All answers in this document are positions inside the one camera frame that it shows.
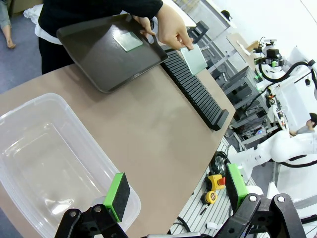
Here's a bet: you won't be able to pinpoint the loose black cable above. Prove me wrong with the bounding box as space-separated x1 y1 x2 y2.
170 217 191 234

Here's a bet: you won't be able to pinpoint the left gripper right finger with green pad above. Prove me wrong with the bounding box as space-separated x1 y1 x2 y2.
215 163 308 238

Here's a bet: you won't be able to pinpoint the black plastic frame stand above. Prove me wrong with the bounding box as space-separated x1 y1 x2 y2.
187 21 210 44

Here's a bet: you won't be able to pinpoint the seated bystander grey shirt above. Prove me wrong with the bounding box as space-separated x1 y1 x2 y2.
289 113 317 137

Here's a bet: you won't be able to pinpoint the bystander leg grey trousers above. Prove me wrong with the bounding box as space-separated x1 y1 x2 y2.
0 0 17 50

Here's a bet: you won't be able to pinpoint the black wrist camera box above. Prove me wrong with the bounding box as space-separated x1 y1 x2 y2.
266 49 281 60

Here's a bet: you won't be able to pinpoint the grey metal equipment shelf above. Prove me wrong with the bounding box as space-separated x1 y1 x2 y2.
209 44 280 152

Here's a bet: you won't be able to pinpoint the dark brown plastic tray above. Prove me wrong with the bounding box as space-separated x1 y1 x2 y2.
56 13 169 94

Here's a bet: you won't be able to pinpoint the brown cardboard box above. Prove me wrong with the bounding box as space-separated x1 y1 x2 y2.
11 0 43 15

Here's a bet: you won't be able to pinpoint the yellow emergency stop box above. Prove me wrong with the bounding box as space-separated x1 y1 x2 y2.
207 174 226 191

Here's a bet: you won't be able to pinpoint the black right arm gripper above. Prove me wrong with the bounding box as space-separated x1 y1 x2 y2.
254 58 285 67

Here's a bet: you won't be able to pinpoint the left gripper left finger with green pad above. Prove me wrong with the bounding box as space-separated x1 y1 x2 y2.
54 172 131 238

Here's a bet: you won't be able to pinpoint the coiled black cable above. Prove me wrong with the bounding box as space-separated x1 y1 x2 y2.
210 151 231 174

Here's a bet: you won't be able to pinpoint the small black device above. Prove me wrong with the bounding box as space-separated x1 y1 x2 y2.
221 9 233 22

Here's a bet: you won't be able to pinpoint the yellow tape measure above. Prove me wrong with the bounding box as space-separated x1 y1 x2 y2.
204 190 218 205

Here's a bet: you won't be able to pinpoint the person's right forearm black sleeve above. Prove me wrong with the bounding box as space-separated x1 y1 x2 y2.
99 0 164 19

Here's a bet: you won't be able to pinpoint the slotted aluminium base plate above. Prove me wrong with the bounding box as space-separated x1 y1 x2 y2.
170 137 263 236

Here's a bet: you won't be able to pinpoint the clear plastic storage box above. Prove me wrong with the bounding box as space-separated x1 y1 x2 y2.
0 93 141 238

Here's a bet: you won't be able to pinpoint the person's torso black clothes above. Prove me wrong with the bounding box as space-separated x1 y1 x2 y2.
38 0 139 75

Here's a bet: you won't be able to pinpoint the green PCB board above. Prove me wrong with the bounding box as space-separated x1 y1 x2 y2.
180 44 208 76
113 31 144 52

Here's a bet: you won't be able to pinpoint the black slotted PCB rack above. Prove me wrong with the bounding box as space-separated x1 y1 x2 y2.
160 48 230 131

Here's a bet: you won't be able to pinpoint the white cloth at person's waist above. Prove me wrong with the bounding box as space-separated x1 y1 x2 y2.
23 4 62 45

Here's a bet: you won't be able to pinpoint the person's left hand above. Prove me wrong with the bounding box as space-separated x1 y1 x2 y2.
132 15 156 38

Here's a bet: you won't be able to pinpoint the black robot arm hose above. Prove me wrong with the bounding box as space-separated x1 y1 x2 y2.
259 59 317 85

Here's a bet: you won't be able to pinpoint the person's right hand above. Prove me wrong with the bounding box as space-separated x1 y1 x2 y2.
155 2 195 51

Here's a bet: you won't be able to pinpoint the white desk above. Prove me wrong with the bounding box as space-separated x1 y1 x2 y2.
168 0 198 28

